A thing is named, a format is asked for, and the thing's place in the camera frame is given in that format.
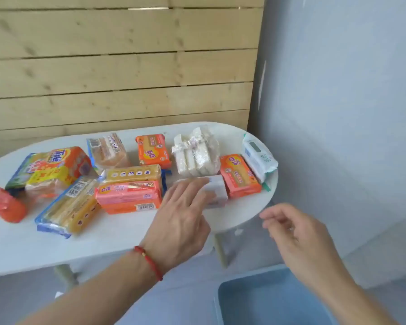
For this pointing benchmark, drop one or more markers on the person's right hand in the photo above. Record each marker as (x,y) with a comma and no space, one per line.
(304,243)

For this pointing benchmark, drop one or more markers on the person's left hand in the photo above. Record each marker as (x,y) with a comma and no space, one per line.
(176,226)

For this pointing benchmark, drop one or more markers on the person's right fingers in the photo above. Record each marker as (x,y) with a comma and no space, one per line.
(279,216)

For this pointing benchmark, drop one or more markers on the person's left fingers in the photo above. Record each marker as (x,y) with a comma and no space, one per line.
(186,194)

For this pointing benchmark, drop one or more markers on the white soap packet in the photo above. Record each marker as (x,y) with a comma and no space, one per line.
(220,189)

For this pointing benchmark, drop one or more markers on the person's left forearm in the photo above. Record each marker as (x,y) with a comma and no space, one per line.
(98,294)

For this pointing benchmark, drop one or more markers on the person's right forearm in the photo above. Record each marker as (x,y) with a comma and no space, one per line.
(352,301)

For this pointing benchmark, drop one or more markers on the clear pack white soap bars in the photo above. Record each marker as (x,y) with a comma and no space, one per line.
(194,153)

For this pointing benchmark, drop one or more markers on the orange soap packet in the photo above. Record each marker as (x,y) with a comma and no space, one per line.
(153,151)
(239,175)

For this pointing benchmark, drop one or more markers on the pink orange soap pack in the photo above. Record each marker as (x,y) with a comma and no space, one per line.
(128,198)

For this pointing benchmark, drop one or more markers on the yellow soap pack blue ends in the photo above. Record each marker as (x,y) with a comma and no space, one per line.
(132,173)

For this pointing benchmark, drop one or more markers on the white wet wipes pack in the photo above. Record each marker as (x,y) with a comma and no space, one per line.
(259,159)

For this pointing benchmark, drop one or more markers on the white table leg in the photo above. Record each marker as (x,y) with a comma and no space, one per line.
(66,277)
(221,250)

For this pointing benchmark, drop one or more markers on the blue plastic bin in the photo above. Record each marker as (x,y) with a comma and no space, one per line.
(267,301)

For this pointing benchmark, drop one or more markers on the clear pack tan soap bars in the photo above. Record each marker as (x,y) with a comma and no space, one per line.
(107,152)

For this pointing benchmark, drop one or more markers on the large yellow soap multipack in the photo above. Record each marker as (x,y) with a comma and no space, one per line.
(69,208)

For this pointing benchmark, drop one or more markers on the orange yellow laundry soap pack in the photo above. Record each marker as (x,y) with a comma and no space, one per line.
(59,169)

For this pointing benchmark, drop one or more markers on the wooden slat panel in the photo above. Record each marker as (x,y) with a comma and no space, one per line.
(121,64)

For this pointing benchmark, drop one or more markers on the green blue soap pack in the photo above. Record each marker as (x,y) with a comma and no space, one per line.
(18,174)

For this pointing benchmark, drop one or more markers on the red orange packet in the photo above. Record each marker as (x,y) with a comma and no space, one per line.
(3,204)

